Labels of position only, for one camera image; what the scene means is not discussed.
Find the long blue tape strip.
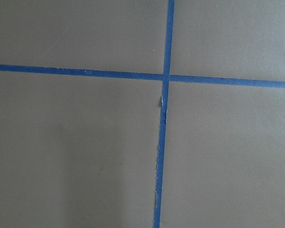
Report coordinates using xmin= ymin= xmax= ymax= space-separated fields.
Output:
xmin=153 ymin=0 xmax=175 ymax=228

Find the crossing blue tape strip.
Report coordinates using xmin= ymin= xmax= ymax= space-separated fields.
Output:
xmin=0 ymin=64 xmax=285 ymax=89

